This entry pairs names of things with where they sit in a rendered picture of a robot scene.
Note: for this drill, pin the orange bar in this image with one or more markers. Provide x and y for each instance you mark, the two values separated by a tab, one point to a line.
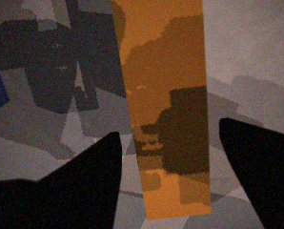
162	53

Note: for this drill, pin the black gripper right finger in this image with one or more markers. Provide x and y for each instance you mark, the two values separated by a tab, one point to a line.
257	158

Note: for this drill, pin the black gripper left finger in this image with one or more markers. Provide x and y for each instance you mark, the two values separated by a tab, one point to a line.
80	194

